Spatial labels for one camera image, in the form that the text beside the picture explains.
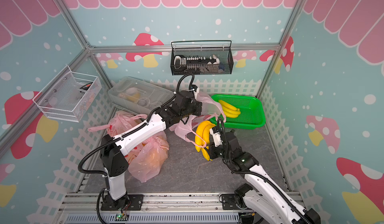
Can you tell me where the pink plastic bag back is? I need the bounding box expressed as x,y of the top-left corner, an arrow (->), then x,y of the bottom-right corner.
170,91 -> 226,146

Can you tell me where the pink plastic bag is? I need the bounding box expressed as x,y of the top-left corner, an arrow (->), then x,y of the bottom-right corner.
125,131 -> 169,183
170,91 -> 226,146
88,110 -> 147,137

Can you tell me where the yellow banana bunch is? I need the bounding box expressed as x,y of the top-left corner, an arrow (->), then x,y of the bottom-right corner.
195,120 -> 215,161
219,100 -> 241,118

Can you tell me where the pink plastic bag front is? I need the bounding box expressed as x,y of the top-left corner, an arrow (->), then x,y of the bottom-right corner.
88,110 -> 147,137

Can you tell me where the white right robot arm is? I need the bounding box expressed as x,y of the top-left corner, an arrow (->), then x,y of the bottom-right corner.
208,118 -> 321,224

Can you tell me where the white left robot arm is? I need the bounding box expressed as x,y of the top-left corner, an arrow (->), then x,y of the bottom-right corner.
78,80 -> 202,224

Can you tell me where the green plastic basket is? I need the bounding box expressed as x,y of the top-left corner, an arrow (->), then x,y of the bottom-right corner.
212,94 -> 266,130

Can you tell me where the clear lidded storage box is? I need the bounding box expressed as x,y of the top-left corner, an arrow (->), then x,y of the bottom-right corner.
108,77 -> 174,114

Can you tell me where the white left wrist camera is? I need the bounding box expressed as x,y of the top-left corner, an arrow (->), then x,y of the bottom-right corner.
189,84 -> 200,99

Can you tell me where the black wire mesh basket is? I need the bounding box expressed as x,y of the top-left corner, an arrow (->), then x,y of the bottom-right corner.
170,40 -> 234,75

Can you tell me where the metal base rail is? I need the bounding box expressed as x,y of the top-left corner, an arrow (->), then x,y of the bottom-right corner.
59,192 -> 304,224

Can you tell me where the white wire mesh basket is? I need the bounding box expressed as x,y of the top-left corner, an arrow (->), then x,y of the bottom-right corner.
33,66 -> 102,122

